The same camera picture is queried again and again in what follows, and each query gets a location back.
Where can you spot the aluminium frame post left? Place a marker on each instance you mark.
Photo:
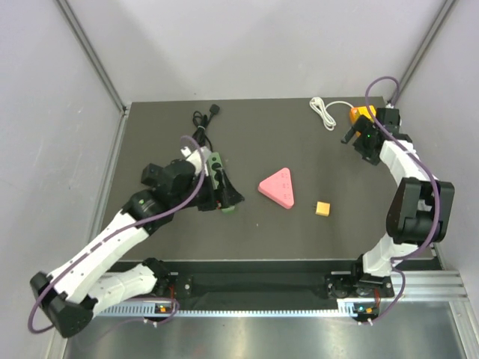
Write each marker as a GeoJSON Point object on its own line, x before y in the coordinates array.
{"type": "Point", "coordinates": [81, 36]}

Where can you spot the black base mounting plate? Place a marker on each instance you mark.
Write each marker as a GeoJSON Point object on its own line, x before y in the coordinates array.
{"type": "Point", "coordinates": [258, 286]}

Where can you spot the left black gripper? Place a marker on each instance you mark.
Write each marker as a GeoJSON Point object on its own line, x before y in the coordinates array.
{"type": "Point", "coordinates": [226, 196]}

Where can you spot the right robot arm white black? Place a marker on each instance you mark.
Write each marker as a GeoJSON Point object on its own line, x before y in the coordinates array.
{"type": "Point", "coordinates": [420, 209]}

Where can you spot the aluminium frame post right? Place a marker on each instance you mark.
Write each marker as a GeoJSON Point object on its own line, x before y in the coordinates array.
{"type": "Point", "coordinates": [440, 18]}

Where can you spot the aluminium frame rail front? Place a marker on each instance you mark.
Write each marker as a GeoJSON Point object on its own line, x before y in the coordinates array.
{"type": "Point", "coordinates": [426, 286]}

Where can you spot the green power strip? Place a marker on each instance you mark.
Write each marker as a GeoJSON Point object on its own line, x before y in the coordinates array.
{"type": "Point", "coordinates": [217, 176]}

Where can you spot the yellow plug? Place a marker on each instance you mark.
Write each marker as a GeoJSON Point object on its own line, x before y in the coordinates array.
{"type": "Point", "coordinates": [322, 208]}

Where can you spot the pink triangular socket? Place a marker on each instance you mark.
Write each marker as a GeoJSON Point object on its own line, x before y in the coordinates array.
{"type": "Point", "coordinates": [279, 188]}

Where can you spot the aluminium frame post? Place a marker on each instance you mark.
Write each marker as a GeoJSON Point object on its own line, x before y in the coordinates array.
{"type": "Point", "coordinates": [81, 36]}
{"type": "Point", "coordinates": [440, 18]}

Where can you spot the grey slotted cable duct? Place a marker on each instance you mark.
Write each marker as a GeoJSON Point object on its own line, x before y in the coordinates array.
{"type": "Point", "coordinates": [162, 309]}

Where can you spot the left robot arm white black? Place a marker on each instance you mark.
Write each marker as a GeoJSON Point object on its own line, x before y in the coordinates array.
{"type": "Point", "coordinates": [167, 190]}

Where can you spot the orange yellow cube socket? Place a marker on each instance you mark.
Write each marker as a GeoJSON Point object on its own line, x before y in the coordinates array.
{"type": "Point", "coordinates": [357, 112]}

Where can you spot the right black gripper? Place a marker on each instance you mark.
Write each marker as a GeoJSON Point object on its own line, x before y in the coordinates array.
{"type": "Point", "coordinates": [363, 126]}

